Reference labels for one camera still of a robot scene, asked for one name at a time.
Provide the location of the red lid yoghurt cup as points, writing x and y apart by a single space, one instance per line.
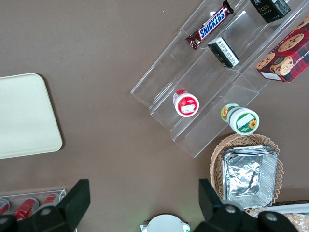
187 105

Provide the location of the small black box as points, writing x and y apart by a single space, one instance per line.
223 52
270 9

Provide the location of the clear acrylic bottle rack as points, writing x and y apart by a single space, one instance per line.
29 194

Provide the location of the Snickers chocolate bar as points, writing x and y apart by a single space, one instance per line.
211 26

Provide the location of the clear cracker bag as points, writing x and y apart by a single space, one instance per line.
302 217

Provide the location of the aluminium foil tray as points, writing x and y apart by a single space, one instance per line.
248 176

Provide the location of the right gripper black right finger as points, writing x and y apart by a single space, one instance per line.
229 217

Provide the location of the beige plastic tray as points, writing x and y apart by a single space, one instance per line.
24 116

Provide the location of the light tan wicker basket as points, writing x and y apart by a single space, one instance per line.
217 154

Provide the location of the green lid yoghurt cup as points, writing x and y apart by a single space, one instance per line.
243 119

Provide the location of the red tartan cookie box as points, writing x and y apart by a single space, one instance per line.
287 55

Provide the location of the red cola bottle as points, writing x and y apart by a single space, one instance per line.
25 207
50 200
3 206

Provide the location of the clear acrylic stepped stand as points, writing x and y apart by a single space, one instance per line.
169 79

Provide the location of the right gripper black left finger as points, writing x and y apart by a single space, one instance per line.
48 217

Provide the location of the white rectangular snack bin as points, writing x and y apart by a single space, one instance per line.
294 207

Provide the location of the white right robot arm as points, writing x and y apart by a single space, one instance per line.
165 224

